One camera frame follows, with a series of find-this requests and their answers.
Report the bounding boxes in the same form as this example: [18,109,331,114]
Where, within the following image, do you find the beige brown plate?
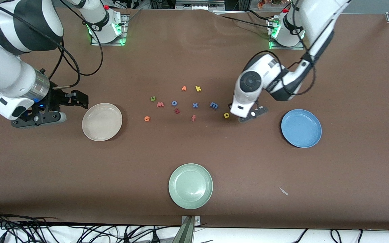
[82,103,123,141]

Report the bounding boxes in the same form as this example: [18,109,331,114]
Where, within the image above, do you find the brown paper table cover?
[0,7,389,230]

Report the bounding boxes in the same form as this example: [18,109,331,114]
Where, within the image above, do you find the blue plate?
[281,109,322,148]

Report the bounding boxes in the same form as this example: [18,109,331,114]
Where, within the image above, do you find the pale green plate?
[168,163,213,210]

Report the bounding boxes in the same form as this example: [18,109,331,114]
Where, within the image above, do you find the dried orange flowers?
[257,0,283,9]

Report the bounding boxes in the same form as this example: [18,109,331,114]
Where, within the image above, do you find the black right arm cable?
[0,0,103,90]

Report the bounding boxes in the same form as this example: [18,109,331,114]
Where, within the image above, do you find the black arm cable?
[249,0,316,96]
[0,0,103,90]

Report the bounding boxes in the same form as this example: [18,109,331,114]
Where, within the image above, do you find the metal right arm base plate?
[90,14,128,46]

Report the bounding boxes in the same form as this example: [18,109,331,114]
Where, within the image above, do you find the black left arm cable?
[249,0,316,96]

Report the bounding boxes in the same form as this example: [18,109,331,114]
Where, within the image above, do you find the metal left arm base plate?
[268,19,305,51]

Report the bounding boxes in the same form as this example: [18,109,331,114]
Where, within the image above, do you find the thin black table cable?
[215,13,278,30]

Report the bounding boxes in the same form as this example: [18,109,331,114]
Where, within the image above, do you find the grey metal frame bar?
[175,0,225,10]

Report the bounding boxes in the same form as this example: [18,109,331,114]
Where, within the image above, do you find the grey metal camera post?
[181,216,201,243]

